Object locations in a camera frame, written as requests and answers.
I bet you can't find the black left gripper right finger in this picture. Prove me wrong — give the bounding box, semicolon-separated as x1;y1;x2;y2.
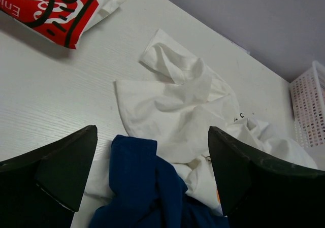
208;126;324;227

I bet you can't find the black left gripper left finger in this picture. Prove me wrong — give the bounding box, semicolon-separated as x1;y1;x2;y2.
1;125;98;227

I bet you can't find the blue t-shirt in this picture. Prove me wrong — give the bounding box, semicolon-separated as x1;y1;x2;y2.
89;135;229;227

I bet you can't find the white printed t-shirt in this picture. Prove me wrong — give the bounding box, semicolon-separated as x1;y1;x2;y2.
85;28;319;211

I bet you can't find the white plastic basket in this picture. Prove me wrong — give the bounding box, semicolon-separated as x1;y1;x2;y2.
289;60;324;148

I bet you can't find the red and white folded t-shirt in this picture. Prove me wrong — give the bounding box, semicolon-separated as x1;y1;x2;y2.
1;0;126;49

